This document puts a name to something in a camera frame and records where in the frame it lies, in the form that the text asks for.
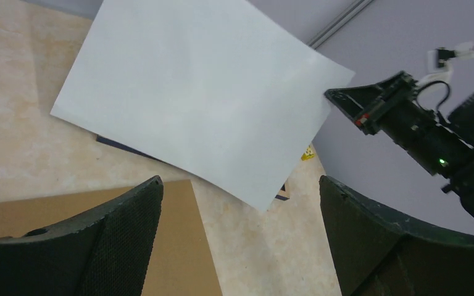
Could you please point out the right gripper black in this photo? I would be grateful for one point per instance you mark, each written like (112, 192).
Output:
(441, 145)

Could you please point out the wooden picture frame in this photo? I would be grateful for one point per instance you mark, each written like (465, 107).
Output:
(283, 193)

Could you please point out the beach landscape photo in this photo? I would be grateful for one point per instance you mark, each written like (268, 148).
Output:
(215, 88)

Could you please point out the brown cardboard backing board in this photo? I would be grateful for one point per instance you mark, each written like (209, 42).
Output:
(181, 262)

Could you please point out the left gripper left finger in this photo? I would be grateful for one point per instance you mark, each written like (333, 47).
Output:
(102, 251)

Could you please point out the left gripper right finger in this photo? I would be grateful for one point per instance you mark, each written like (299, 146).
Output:
(377, 250)

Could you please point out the small yellow toy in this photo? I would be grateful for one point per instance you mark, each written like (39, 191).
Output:
(308, 154)

